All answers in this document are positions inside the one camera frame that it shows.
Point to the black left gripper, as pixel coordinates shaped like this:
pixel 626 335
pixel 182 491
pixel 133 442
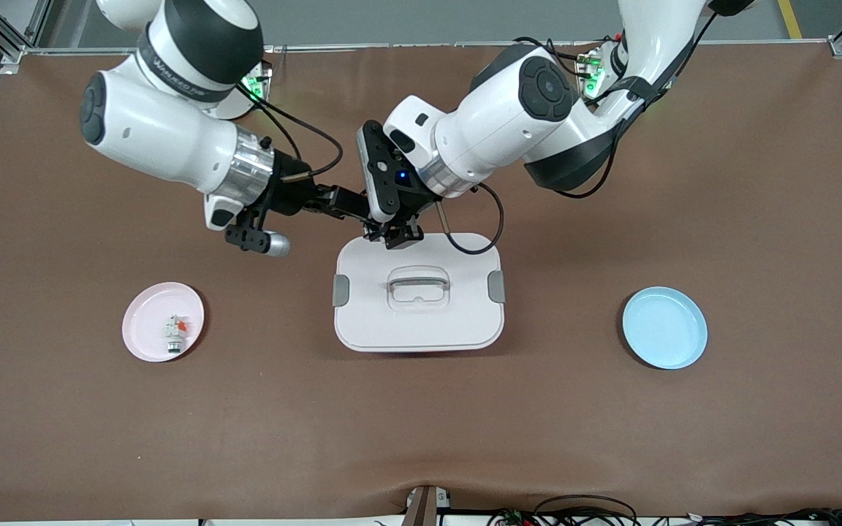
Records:
pixel 411 208

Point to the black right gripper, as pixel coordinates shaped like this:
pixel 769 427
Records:
pixel 294 199

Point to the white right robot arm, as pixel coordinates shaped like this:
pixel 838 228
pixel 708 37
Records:
pixel 165 139

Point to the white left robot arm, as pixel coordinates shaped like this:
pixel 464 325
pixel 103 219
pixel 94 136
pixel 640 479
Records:
pixel 509 124

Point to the grey box latch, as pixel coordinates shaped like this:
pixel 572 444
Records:
pixel 340 291
pixel 496 286

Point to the white lidded storage box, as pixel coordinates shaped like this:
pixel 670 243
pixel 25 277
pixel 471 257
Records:
pixel 421 321

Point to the brown table mat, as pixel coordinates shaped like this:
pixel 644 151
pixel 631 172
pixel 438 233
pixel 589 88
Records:
pixel 421 424

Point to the pink round plate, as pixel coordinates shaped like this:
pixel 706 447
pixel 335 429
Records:
pixel 145 329

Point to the light blue round plate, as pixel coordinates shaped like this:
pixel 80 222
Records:
pixel 666 329

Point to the white and orange switch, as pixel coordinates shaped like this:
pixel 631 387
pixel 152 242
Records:
pixel 175 336

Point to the metal bracket at table edge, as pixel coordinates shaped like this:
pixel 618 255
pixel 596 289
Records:
pixel 425 505

